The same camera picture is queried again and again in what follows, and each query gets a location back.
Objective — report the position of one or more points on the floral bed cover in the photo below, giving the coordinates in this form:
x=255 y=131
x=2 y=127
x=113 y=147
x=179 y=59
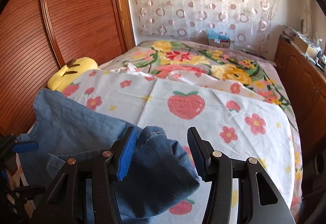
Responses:
x=216 y=66

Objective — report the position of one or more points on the cardboard box on cabinet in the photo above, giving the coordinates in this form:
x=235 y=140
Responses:
x=305 y=47

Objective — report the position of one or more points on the wooden side cabinet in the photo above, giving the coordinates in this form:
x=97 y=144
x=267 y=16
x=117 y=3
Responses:
x=305 y=87

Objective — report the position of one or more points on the blue denim jeans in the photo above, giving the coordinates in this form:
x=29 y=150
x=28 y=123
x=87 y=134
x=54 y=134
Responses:
x=101 y=152

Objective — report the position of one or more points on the cardboard box with blue cloth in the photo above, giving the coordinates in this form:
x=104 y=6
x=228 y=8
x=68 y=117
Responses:
x=218 y=39

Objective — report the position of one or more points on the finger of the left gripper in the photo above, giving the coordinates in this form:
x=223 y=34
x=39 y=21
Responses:
x=10 y=144

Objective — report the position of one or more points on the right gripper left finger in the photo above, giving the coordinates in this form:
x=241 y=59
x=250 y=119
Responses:
x=109 y=167

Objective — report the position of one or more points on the white strawberry print blanket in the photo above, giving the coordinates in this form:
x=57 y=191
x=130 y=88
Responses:
x=175 y=106

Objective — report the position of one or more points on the yellow Pikachu plush toy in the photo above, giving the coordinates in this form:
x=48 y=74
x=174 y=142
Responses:
x=70 y=72

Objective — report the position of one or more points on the wooden slatted wardrobe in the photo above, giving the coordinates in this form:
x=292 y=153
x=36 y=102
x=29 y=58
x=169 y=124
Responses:
x=38 y=37

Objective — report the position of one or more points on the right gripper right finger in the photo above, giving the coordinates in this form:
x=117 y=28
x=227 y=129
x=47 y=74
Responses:
x=216 y=168

